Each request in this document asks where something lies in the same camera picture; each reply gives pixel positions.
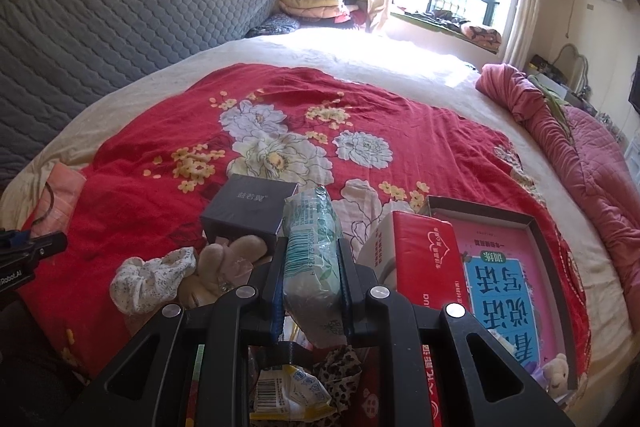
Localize small white plush toy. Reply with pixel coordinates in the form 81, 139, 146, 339
542, 353, 570, 399

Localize grey quilted headboard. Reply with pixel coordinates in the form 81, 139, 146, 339
1, 0, 277, 183

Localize green white tissue pack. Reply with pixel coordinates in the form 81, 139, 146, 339
283, 186, 345, 349

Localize dark patterned pillow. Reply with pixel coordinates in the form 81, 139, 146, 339
245, 13, 300, 38

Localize stack of folded blankets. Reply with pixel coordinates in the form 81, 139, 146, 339
279, 0, 368, 29

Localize pink book box tray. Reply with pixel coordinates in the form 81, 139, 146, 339
423, 196, 579, 391

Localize leopard print scrunchie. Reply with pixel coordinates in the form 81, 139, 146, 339
312, 346, 362, 414

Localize clothes on window sill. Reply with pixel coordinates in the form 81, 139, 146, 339
398, 10, 502, 53

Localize beige plush bear with tiara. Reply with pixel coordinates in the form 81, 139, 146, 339
178, 235, 272, 309

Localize yellow snack packet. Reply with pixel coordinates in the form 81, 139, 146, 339
250, 365, 336, 423

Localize cream bed sheet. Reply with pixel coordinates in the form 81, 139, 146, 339
1, 28, 639, 426

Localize white floral cloth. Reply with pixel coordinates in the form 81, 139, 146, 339
110, 247, 196, 315

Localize red white tissue box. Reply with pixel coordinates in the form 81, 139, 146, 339
357, 210, 471, 310

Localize pink rumpled quilt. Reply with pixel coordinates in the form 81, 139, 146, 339
475, 64, 639, 332

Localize red floral quilt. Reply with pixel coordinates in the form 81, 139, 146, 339
21, 64, 591, 375

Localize black television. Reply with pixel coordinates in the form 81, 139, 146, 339
628, 56, 640, 115

